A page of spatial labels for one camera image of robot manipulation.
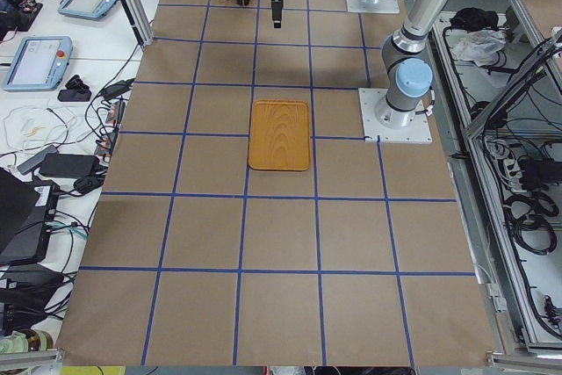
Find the wooden tray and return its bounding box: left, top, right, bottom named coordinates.
left=248, top=99, right=311, bottom=171

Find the lower teach pendant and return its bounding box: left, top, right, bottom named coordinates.
left=2, top=36, right=73, bottom=92

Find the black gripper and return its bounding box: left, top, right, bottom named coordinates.
left=270, top=0, right=284, bottom=29

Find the black power brick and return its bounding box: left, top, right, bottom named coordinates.
left=39, top=153, right=99, bottom=178

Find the black laptop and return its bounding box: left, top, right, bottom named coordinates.
left=1, top=169, right=59, bottom=266

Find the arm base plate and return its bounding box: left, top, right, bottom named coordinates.
left=358, top=88, right=433, bottom=144
left=346, top=0, right=400, bottom=15

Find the crumpled white cloth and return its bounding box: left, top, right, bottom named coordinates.
left=451, top=30, right=506, bottom=66

